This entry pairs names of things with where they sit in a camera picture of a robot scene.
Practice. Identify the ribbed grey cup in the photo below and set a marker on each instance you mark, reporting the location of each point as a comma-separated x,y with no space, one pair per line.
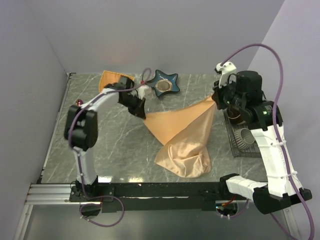
243,138

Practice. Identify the brown bowl in rack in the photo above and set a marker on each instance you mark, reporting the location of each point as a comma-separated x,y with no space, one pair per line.
234,116

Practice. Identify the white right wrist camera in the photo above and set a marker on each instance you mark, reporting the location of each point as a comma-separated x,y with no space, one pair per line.
225,70

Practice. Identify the black wire dish rack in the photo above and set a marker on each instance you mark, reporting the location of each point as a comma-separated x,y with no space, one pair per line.
252,152

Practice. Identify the aluminium frame rail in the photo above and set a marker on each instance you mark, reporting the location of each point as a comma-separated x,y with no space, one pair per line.
60,194

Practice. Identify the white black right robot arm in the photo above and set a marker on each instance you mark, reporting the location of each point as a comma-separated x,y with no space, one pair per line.
243,92

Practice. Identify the blue star-shaped dish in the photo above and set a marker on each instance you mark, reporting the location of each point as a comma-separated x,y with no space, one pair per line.
163,83

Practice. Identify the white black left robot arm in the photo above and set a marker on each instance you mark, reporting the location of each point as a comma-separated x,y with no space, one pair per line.
81,128

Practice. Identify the iridescent spoon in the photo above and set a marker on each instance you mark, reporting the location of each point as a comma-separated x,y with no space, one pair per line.
78,102

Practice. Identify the peach satin napkin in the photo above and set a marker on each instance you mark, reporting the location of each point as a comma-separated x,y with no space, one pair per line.
184,135

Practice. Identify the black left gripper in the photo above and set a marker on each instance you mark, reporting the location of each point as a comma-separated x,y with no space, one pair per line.
139,110

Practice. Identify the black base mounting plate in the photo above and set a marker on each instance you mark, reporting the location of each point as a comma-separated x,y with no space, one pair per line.
153,196

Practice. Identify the orange woven shield tray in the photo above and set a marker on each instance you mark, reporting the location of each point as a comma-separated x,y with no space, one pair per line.
111,77

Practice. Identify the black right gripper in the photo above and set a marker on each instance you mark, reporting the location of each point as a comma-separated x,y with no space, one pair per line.
217,95

